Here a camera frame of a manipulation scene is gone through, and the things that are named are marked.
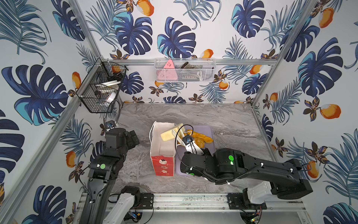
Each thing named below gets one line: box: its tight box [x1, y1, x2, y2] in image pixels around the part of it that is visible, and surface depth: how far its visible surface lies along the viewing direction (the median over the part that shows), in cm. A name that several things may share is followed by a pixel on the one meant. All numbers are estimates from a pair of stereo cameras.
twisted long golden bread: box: [183, 129, 214, 144], surface depth 100 cm
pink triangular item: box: [156, 59, 178, 81], surface depth 92 cm
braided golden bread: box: [193, 136, 206, 149], surface depth 95 cm
